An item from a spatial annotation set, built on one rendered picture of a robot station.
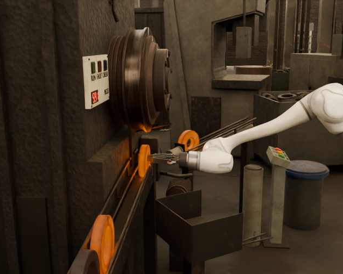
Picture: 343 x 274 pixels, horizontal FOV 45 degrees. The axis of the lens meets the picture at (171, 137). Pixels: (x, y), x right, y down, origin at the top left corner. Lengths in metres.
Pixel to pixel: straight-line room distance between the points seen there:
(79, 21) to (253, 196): 1.62
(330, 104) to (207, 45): 3.00
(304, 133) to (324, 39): 6.78
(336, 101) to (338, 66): 3.94
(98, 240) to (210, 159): 0.81
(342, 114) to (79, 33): 0.99
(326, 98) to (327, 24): 9.04
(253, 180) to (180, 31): 2.44
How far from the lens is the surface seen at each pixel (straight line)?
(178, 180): 2.28
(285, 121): 1.86
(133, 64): 1.67
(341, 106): 1.65
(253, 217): 2.67
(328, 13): 10.68
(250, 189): 2.60
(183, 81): 4.59
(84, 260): 1.12
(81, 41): 1.45
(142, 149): 1.90
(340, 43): 5.60
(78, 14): 1.45
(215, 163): 1.88
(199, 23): 4.55
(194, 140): 2.42
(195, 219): 1.64
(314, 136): 4.07
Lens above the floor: 1.29
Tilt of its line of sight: 13 degrees down
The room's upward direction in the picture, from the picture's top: straight up
